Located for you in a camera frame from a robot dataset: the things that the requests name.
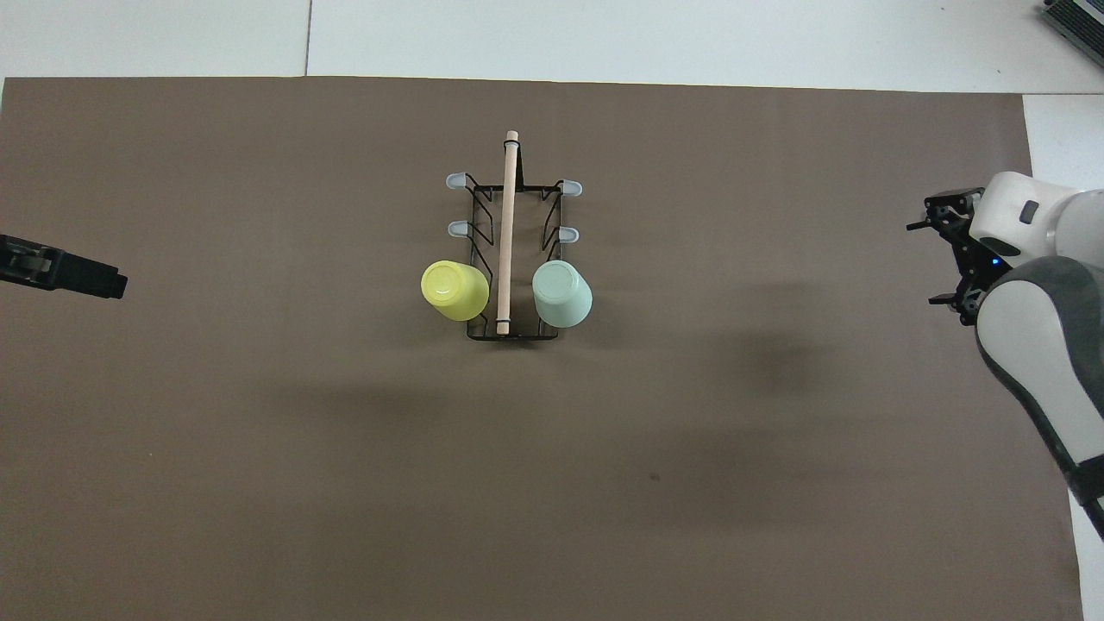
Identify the brown table mat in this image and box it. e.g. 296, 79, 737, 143
0, 76, 1086, 621

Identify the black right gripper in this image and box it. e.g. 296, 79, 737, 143
907, 190, 1006, 327

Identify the black wire cup rack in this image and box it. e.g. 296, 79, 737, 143
445, 130, 584, 342

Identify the grey ribbed device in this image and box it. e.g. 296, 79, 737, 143
1039, 0, 1104, 44

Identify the yellow plastic cup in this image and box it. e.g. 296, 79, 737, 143
420, 260, 491, 323

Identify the green plastic cup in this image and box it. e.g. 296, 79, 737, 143
531, 260, 594, 329

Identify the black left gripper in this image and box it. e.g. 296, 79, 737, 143
0, 235, 129, 299

